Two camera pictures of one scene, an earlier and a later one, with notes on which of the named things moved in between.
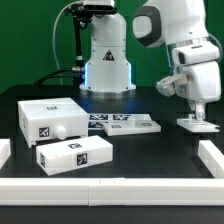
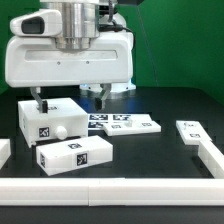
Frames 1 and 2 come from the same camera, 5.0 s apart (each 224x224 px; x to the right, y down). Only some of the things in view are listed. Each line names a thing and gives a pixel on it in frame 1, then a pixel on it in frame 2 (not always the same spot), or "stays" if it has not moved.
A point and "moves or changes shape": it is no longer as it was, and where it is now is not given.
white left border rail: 5,151 stays
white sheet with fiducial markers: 96,121 stays
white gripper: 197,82 to 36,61
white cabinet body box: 49,119 stays
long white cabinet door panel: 131,128 stays
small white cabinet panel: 196,125 moves or changes shape
